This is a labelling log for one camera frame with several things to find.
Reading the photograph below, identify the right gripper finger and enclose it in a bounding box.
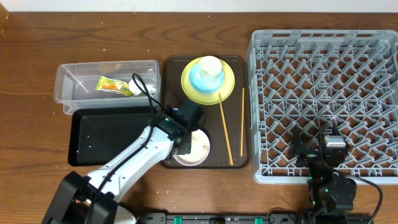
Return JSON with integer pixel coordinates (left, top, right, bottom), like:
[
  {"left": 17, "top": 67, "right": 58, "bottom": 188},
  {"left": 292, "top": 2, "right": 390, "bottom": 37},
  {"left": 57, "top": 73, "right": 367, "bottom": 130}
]
[
  {"left": 289, "top": 126, "right": 302, "bottom": 157},
  {"left": 331, "top": 124, "right": 348, "bottom": 146}
]

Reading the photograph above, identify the white bowl with rice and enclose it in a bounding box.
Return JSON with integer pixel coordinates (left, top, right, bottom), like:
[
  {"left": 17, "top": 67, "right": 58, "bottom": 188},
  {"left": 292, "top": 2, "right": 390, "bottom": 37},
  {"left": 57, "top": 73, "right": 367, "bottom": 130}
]
[{"left": 174, "top": 129, "right": 210, "bottom": 166}]

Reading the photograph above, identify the green snack wrapper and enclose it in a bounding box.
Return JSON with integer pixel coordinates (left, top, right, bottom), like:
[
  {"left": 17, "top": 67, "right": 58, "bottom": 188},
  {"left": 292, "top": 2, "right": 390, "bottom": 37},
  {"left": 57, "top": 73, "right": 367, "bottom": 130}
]
[{"left": 95, "top": 76, "right": 135, "bottom": 96}]

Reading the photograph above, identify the white tissue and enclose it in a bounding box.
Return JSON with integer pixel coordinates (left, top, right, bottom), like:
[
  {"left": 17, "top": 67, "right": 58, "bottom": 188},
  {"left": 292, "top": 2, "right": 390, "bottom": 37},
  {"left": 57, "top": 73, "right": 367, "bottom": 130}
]
[{"left": 128, "top": 78, "right": 157, "bottom": 97}]

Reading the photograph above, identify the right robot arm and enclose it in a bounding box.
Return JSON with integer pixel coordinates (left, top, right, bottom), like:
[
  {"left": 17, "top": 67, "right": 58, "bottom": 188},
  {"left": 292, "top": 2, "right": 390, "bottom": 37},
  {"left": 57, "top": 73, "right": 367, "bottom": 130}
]
[{"left": 289, "top": 125, "right": 357, "bottom": 223}]

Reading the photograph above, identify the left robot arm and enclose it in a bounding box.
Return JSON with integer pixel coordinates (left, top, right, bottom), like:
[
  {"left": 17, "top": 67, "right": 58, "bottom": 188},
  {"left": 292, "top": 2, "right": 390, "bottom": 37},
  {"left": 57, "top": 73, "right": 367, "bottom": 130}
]
[{"left": 42, "top": 108, "right": 203, "bottom": 223}]

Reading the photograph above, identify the grey dishwasher rack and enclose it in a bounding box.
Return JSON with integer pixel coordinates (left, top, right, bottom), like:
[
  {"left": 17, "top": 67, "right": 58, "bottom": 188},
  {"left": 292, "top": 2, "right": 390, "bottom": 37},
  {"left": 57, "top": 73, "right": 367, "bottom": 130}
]
[{"left": 247, "top": 30, "right": 397, "bottom": 185}]

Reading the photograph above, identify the left wooden chopstick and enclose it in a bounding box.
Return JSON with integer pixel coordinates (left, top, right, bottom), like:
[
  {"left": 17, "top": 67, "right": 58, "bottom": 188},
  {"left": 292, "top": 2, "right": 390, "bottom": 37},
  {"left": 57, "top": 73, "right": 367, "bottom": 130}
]
[{"left": 218, "top": 93, "right": 234, "bottom": 166}]

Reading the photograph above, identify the yellow plate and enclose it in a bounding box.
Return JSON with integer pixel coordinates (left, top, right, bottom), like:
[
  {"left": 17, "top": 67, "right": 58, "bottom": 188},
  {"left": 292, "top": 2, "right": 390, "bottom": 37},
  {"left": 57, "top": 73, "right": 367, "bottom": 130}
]
[{"left": 181, "top": 57, "right": 235, "bottom": 105}]

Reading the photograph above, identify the dark brown serving tray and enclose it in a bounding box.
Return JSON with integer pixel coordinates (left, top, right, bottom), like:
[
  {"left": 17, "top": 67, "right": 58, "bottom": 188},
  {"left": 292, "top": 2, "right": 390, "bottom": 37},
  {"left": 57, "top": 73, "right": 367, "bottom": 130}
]
[{"left": 161, "top": 55, "right": 251, "bottom": 169}]

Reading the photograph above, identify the light blue bowl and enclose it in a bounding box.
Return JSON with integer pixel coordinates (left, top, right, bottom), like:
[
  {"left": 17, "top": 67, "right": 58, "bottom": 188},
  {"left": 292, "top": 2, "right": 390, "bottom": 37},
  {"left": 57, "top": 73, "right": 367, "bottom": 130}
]
[{"left": 189, "top": 63, "right": 224, "bottom": 94}]

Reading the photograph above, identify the white cup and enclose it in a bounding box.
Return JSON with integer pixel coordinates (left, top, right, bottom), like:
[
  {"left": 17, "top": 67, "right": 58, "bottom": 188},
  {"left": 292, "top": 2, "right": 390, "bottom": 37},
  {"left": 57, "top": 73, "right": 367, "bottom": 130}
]
[{"left": 198, "top": 56, "right": 223, "bottom": 82}]

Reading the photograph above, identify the black plastic tray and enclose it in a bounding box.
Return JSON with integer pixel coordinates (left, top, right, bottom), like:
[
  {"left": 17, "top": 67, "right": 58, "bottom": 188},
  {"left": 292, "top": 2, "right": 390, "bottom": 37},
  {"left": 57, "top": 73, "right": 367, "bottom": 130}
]
[{"left": 68, "top": 106, "right": 150, "bottom": 167}]

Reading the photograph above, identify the clear plastic bin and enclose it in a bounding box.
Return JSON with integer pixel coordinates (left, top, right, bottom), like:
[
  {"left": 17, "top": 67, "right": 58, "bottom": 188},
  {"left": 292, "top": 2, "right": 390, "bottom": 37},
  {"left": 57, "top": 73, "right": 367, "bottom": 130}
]
[{"left": 54, "top": 60, "right": 161, "bottom": 114}]

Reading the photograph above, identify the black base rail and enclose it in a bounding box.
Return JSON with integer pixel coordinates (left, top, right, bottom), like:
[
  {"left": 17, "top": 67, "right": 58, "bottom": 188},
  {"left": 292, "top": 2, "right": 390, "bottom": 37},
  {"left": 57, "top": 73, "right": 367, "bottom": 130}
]
[{"left": 136, "top": 212, "right": 374, "bottom": 224}]

